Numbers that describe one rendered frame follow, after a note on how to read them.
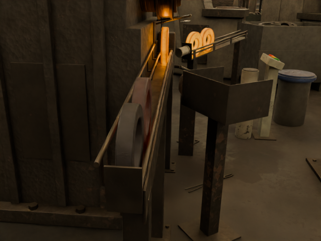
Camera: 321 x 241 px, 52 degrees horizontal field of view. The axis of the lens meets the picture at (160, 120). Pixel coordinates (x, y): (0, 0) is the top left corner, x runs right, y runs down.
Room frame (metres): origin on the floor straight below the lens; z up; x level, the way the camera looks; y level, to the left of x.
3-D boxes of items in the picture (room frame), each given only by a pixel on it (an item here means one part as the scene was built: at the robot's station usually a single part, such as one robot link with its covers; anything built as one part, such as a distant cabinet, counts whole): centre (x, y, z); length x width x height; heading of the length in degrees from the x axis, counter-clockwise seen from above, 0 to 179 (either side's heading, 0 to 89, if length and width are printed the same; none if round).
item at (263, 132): (2.36, -0.80, 0.31); 0.24 x 0.16 x 0.62; 176
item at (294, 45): (4.08, -1.48, 0.39); 1.03 x 0.83 x 0.77; 101
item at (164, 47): (1.73, -0.01, 0.75); 0.18 x 0.03 x 0.18; 177
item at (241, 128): (2.33, -0.64, 0.26); 0.12 x 0.12 x 0.52
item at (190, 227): (1.18, -0.24, 0.36); 0.26 x 0.20 x 0.72; 31
